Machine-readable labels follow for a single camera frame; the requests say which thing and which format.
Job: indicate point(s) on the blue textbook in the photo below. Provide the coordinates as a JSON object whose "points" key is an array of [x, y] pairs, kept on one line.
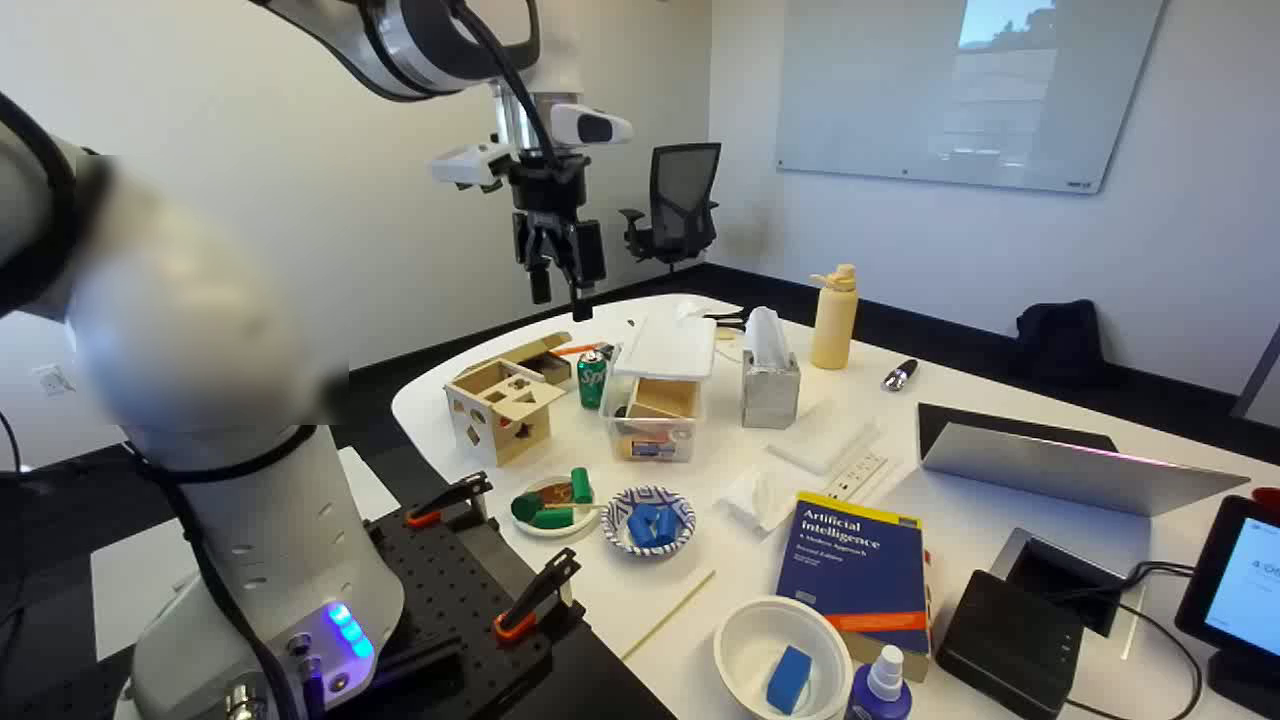
{"points": [[853, 567]]}

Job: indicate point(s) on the black box device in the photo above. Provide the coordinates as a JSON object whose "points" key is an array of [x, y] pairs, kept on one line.
{"points": [[1007, 646]]}

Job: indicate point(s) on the blue block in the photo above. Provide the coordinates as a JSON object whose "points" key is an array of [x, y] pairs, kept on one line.
{"points": [[788, 677]]}

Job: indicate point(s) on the green toy blocks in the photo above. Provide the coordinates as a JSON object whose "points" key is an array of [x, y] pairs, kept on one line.
{"points": [[553, 505]]}

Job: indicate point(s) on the white container lid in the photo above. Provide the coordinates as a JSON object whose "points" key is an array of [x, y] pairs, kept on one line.
{"points": [[667, 349]]}

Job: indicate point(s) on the thin wooden stick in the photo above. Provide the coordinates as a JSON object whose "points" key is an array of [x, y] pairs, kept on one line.
{"points": [[667, 619]]}

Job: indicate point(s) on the silver laptop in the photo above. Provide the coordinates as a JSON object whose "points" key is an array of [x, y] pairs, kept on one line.
{"points": [[1066, 474]]}

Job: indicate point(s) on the blue toy piece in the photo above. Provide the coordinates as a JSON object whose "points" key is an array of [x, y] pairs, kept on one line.
{"points": [[649, 522]]}

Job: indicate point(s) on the white remote control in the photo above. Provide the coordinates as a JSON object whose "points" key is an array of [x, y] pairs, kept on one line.
{"points": [[862, 474]]}

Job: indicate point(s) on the wooden lid with shape holes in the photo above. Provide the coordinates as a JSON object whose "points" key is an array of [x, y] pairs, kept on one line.
{"points": [[504, 384]]}

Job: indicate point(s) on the clear plastic storage container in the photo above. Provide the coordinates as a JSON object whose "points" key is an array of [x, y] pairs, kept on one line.
{"points": [[654, 425]]}

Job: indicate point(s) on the wall whiteboard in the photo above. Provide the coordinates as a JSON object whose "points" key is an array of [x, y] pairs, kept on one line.
{"points": [[932, 95]]}

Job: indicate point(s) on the blue patterned bowl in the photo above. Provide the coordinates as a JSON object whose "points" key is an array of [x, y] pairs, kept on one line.
{"points": [[621, 527]]}

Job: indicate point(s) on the black bag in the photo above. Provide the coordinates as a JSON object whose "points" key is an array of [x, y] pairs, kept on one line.
{"points": [[1063, 346]]}

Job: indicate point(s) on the wooden shape sorter toy box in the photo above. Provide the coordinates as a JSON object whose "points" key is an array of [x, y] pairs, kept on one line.
{"points": [[503, 420]]}

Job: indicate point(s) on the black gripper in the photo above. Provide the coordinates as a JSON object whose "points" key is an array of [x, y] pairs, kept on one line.
{"points": [[550, 201]]}

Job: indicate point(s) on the white bowl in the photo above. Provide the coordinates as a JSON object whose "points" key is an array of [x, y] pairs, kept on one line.
{"points": [[746, 646]]}

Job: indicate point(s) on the black office chair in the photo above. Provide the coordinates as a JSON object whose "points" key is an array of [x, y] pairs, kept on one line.
{"points": [[680, 201]]}

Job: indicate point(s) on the green can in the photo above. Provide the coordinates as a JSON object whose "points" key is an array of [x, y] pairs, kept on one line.
{"points": [[595, 380]]}

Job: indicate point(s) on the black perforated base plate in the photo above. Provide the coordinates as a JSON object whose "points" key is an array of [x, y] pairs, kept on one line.
{"points": [[453, 601]]}

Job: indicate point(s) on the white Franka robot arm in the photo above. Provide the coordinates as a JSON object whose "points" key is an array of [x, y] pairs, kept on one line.
{"points": [[185, 346]]}

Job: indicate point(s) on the black clamp with orange tips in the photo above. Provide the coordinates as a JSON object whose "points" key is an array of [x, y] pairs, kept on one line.
{"points": [[538, 598], [447, 502]]}

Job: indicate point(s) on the grey tissue box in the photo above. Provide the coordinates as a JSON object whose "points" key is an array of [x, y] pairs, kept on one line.
{"points": [[769, 384]]}

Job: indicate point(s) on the yellow water bottle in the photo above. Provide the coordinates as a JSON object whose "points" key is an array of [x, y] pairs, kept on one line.
{"points": [[835, 322]]}

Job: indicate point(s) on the black marker pen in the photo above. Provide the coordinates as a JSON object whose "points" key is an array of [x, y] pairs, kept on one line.
{"points": [[899, 373]]}

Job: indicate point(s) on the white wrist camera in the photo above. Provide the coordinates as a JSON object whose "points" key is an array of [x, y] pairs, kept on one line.
{"points": [[585, 125]]}

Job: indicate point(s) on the white folded paper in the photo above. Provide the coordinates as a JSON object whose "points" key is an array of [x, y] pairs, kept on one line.
{"points": [[761, 502]]}

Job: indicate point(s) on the black tablet screen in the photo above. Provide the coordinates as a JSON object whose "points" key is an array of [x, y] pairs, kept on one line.
{"points": [[1246, 586]]}

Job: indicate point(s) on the white plate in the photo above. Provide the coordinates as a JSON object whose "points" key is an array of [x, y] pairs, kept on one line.
{"points": [[535, 522]]}

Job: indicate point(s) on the blue bottle with white cap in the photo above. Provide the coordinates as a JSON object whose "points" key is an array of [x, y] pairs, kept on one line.
{"points": [[880, 687]]}

